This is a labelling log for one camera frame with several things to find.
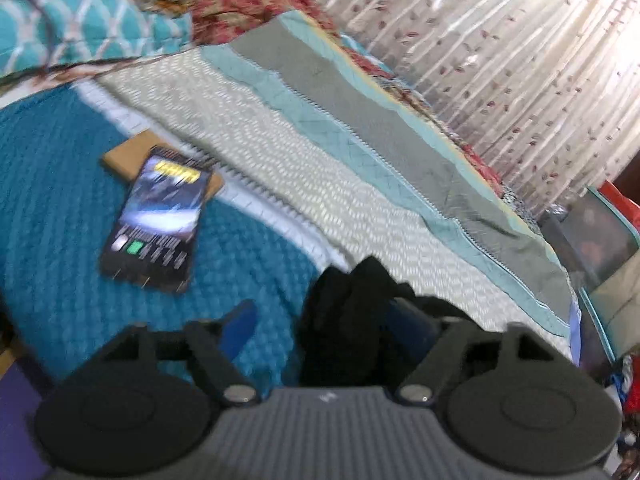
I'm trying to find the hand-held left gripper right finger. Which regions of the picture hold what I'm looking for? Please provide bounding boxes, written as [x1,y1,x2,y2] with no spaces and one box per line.
[386,301,576,406]

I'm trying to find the teal white patterned pillow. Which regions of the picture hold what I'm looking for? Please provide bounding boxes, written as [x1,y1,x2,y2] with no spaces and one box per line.
[0,0,197,77]

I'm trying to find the black pants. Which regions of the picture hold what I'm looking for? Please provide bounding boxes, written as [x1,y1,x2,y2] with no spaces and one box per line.
[297,255,473,389]

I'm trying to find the black smartphone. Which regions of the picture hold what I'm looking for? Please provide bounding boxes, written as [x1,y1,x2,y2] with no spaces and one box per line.
[98,146,214,295]

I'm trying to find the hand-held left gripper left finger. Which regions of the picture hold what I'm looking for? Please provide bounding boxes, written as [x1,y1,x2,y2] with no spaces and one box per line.
[92,299,261,407]

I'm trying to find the purple under sheet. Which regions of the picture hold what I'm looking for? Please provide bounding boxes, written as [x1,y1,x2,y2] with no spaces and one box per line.
[0,357,54,480]

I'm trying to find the pile of colourful clothes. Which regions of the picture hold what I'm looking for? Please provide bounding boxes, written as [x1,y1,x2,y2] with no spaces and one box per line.
[599,354,640,480]

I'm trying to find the red floral blanket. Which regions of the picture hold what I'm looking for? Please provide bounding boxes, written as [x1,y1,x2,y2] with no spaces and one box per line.
[189,0,507,197]

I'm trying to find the beige leaf print curtain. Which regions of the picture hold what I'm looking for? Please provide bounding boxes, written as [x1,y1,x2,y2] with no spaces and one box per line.
[250,0,640,222]

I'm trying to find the patterned blue grey bedsheet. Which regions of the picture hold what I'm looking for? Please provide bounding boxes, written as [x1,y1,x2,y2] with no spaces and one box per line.
[0,10,583,396]

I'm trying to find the teal framed box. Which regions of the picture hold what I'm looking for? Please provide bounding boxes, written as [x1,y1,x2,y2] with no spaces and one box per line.
[540,185,640,362]

